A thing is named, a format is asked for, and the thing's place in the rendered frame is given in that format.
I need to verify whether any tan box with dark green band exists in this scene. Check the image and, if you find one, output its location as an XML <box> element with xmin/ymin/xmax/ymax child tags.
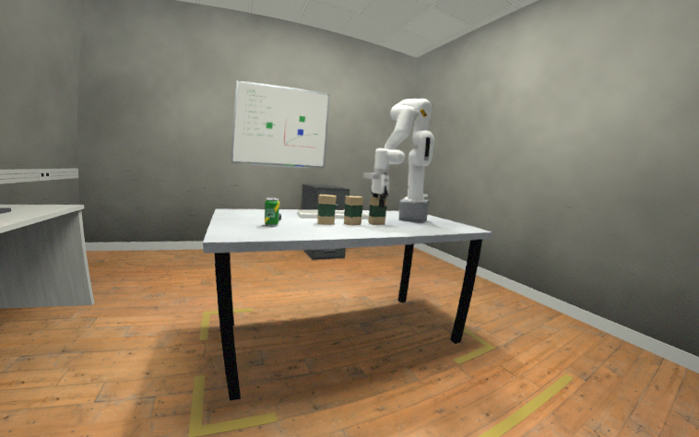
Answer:
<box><xmin>317</xmin><ymin>195</ymin><xmax>337</xmax><ymax>225</ymax></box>
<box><xmin>368</xmin><ymin>197</ymin><xmax>387</xmax><ymax>225</ymax></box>
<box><xmin>344</xmin><ymin>196</ymin><xmax>363</xmax><ymax>225</ymax></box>

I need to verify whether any green and yellow drink can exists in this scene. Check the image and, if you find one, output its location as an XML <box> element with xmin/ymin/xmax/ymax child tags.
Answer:
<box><xmin>265</xmin><ymin>198</ymin><xmax>279</xmax><ymax>227</ymax></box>

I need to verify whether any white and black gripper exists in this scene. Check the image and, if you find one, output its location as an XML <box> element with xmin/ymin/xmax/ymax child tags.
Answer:
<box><xmin>371</xmin><ymin>174</ymin><xmax>389</xmax><ymax>207</ymax></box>

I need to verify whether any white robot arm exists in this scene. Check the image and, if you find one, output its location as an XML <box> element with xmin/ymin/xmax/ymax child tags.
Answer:
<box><xmin>363</xmin><ymin>99</ymin><xmax>434</xmax><ymax>203</ymax></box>

